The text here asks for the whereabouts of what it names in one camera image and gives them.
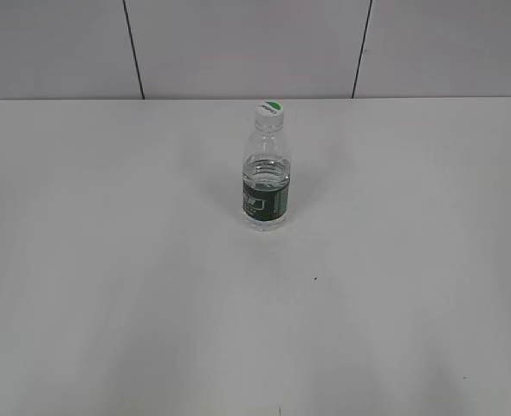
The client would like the white green bottle cap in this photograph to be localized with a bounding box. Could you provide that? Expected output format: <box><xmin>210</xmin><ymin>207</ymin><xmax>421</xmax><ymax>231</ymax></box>
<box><xmin>255</xmin><ymin>101</ymin><xmax>284</xmax><ymax>126</ymax></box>

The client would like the clear plastic water bottle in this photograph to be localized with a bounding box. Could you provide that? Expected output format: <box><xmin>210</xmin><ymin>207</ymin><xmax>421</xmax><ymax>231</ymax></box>
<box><xmin>243</xmin><ymin>115</ymin><xmax>291</xmax><ymax>231</ymax></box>

